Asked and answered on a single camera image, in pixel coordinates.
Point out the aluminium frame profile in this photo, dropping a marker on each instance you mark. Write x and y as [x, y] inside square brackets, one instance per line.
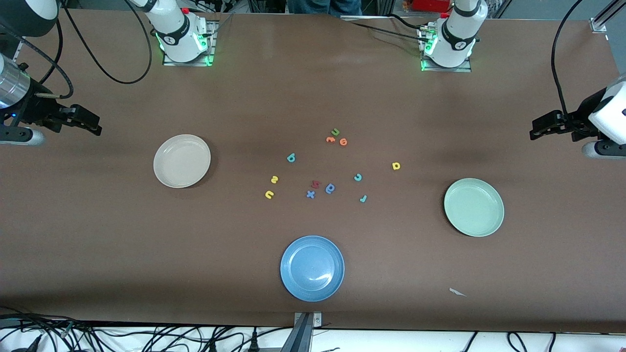
[18, 49]
[599, 23]

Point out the person in blue jeans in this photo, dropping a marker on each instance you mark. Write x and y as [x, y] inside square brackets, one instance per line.
[342, 6]

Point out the beige brown plate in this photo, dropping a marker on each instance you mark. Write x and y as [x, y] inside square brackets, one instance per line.
[182, 161]

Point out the light green plate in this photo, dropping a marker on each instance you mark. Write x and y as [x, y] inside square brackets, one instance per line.
[474, 207]

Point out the white paper scrap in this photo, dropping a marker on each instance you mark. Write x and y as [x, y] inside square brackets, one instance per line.
[457, 292]

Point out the blue letter a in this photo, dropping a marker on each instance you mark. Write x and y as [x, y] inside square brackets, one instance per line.
[328, 189]

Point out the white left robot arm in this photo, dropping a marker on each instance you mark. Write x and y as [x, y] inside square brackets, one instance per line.
[455, 39]

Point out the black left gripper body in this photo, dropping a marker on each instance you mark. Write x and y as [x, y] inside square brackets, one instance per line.
[578, 119]

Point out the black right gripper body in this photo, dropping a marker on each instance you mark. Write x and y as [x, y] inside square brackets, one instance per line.
[40, 111]

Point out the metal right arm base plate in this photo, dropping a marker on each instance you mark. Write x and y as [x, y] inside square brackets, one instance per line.
[188, 63]

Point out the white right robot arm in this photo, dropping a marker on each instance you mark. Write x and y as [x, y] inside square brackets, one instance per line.
[181, 34]

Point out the red box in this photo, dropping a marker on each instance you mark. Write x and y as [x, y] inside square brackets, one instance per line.
[430, 6]

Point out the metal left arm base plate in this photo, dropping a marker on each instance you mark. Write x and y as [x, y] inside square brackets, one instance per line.
[464, 69]

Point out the blue plate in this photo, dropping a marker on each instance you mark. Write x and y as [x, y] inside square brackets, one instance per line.
[312, 268]

